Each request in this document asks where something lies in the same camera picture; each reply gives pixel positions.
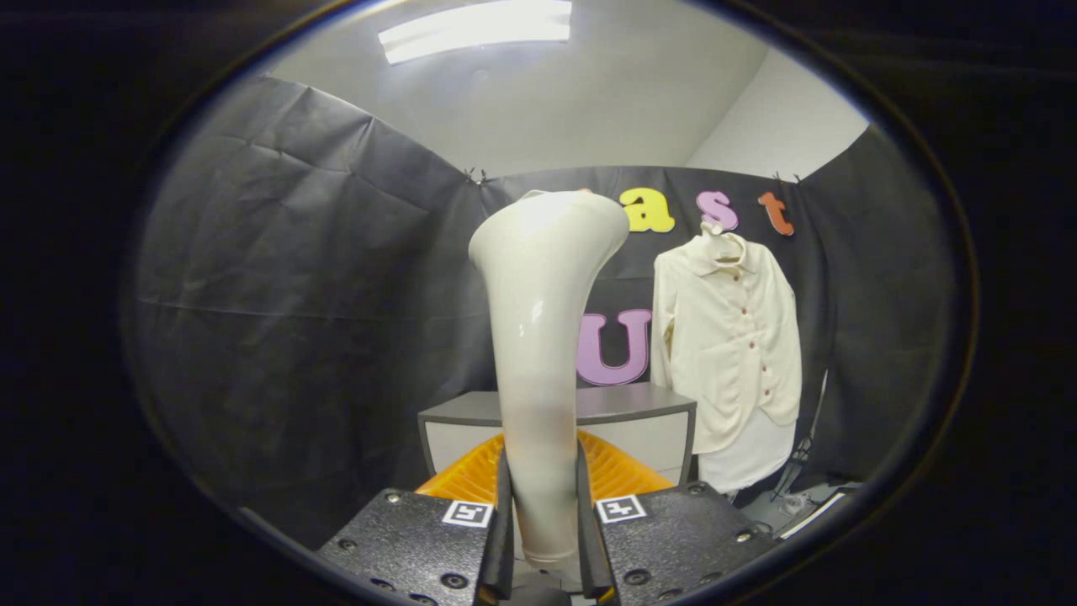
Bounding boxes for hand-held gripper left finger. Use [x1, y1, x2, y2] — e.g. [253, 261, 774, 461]
[316, 431, 516, 606]

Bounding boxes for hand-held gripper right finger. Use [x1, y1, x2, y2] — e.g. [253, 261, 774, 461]
[576, 429, 779, 604]

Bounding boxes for black backdrop cloth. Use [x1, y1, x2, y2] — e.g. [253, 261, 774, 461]
[130, 74, 952, 548]

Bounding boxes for ceiling light panel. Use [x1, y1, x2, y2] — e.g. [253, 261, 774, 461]
[377, 0, 573, 66]

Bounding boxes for white clothes hanger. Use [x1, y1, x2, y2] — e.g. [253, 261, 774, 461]
[700, 221, 747, 262]

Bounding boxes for cream button shirt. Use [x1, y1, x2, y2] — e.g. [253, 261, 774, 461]
[650, 231, 803, 455]

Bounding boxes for grey cabinet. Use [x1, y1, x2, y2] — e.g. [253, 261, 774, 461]
[418, 383, 698, 506]

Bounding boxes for thin metal stand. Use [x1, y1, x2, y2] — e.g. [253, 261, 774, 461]
[772, 370, 830, 502]

